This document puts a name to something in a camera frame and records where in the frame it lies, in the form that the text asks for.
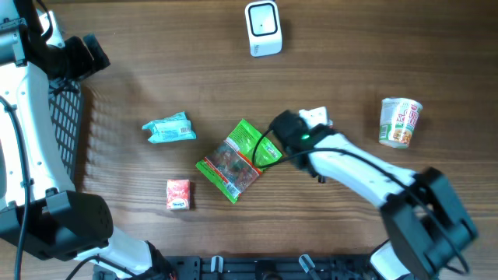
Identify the red small box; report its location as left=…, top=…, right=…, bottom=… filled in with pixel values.
left=167, top=180, right=191, bottom=211

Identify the green gummy candy bag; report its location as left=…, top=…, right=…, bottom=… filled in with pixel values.
left=196, top=119, right=282, bottom=203

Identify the instant noodle cup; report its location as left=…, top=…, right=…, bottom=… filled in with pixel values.
left=379, top=98, right=423, bottom=149

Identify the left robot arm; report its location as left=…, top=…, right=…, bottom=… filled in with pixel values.
left=1, top=1, right=178, bottom=279

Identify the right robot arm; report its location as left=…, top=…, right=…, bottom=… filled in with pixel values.
left=268, top=110, right=478, bottom=279

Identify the white barcode scanner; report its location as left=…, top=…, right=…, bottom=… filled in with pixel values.
left=244, top=0, right=282, bottom=58

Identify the grey plastic basket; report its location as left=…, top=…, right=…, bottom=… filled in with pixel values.
left=48, top=82, right=84, bottom=181

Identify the teal tissue pack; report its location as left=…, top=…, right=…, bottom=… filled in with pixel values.
left=142, top=112, right=197, bottom=144

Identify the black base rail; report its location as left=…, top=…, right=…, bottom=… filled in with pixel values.
left=167, top=254, right=380, bottom=280

